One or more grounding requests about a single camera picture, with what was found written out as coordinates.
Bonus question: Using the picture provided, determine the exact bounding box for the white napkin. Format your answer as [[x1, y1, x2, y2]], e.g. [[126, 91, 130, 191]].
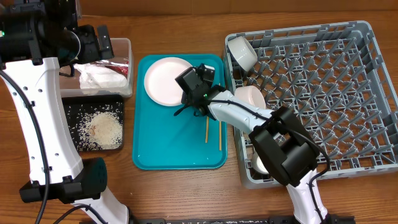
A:
[[74, 63, 127, 90]]

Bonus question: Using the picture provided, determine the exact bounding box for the large white plate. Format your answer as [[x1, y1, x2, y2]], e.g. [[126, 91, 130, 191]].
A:
[[144, 57, 192, 106]]

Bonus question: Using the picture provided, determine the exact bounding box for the red sauce packet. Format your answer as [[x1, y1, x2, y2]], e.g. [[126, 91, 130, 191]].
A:
[[94, 60, 129, 76]]

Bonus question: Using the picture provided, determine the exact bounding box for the grey bowl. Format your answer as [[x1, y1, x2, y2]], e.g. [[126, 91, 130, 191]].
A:
[[227, 36, 257, 72]]

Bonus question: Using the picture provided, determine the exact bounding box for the pile of rice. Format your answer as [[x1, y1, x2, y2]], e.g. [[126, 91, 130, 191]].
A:
[[67, 105, 124, 151]]

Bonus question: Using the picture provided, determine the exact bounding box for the white cup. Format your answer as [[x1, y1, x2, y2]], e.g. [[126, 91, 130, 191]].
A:
[[251, 152, 269, 175]]

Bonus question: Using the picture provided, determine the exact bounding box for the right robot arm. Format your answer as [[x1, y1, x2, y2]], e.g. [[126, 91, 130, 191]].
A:
[[175, 63, 331, 223]]

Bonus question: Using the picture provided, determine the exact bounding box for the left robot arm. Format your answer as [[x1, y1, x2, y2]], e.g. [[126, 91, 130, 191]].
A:
[[1, 0, 133, 223]]

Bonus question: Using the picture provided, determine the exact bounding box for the clear plastic waste bin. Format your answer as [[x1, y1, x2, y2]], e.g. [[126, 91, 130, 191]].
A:
[[60, 38, 134, 98]]

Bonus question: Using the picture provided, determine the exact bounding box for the grey dishwasher rack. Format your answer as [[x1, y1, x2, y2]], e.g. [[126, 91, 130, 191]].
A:
[[223, 21, 397, 179]]

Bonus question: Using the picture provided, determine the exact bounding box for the left wooden chopstick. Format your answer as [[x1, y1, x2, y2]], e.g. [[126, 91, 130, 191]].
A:
[[205, 117, 209, 143]]

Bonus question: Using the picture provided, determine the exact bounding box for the wooden chopstick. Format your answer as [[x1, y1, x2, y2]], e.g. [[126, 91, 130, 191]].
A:
[[218, 83, 223, 151], [205, 117, 209, 143]]

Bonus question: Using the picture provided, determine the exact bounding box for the right wooden chopstick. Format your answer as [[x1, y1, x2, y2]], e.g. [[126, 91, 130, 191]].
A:
[[218, 83, 223, 151]]

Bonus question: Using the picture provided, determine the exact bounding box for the black plastic tray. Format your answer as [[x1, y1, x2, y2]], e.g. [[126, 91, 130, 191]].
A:
[[61, 94, 125, 152]]

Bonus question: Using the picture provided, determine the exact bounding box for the teal serving tray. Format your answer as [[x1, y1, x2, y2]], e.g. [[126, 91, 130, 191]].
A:
[[132, 55, 228, 170]]

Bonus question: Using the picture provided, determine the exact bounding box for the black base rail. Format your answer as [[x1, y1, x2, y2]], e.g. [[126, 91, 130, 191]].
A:
[[129, 215, 356, 224]]

